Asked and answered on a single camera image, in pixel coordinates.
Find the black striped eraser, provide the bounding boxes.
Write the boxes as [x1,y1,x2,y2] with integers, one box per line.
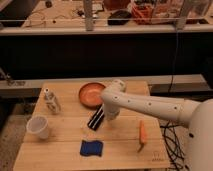
[87,107,104,131]

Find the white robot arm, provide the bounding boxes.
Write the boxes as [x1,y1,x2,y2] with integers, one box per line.
[101,79,213,171]

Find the orange round plate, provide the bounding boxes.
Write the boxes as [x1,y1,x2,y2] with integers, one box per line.
[78,82,105,108]

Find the small clear bottle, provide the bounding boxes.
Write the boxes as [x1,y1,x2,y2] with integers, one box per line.
[44,88,61,114]

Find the orange carrot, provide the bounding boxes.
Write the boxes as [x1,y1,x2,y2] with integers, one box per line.
[138,120,147,153]

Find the blue folded cloth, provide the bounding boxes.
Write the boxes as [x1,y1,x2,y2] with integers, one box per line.
[80,140,103,157]

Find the black bag on bench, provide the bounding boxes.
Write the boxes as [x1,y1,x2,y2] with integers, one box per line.
[107,10,131,26]

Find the clear plastic cup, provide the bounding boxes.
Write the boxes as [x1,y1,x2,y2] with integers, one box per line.
[26,115,50,139]

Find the orange crate on bench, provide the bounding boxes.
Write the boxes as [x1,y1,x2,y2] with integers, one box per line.
[132,6,152,25]

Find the grey metal post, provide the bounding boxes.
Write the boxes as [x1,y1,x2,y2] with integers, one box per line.
[83,0,93,31]

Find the black floor cables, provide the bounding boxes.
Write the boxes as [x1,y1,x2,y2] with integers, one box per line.
[159,120,192,171]

